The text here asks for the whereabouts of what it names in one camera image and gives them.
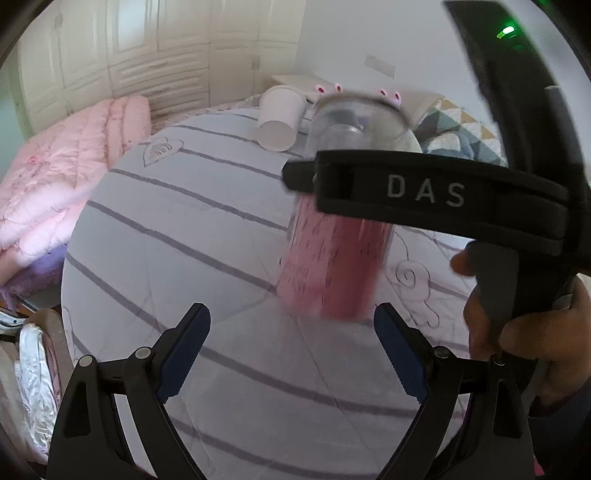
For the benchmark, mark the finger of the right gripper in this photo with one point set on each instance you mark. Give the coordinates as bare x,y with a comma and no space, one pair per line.
446,194

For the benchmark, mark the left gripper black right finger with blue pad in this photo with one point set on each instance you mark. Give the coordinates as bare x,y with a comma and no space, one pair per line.
471,422

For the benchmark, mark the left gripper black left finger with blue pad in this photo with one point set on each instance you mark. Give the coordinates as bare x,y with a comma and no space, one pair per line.
88,440

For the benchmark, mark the clear cup pink insert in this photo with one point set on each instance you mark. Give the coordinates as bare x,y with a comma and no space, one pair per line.
332,264

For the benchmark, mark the white paper cup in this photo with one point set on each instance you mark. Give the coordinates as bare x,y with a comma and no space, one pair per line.
281,109

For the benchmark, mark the person's right hand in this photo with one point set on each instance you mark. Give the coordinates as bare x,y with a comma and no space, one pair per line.
559,338

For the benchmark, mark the beige clothes pile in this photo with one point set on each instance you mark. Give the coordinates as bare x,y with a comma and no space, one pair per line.
35,370

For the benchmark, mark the right pink bunny plush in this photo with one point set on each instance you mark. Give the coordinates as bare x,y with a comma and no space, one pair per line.
393,97

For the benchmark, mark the pink bunny plush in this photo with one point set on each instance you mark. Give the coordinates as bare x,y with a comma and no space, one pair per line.
324,90
393,97

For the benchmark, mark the left pink bunny plush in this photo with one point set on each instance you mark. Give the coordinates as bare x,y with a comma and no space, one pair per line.
324,90

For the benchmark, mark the purple folded blanket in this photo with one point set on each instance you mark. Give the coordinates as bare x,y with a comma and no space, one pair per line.
43,273

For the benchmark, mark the folded pink quilt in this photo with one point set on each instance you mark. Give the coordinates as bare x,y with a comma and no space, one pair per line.
55,172

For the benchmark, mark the striped grey white tablecloth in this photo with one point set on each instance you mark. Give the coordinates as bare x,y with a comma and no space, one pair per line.
197,213

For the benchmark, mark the heart patterned bedsheet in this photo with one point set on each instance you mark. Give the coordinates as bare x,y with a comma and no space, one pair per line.
170,119

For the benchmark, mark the cream white wardrobe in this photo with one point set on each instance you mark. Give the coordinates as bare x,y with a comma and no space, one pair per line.
180,55

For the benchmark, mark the white wall socket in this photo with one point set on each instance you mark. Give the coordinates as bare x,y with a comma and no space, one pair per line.
380,66

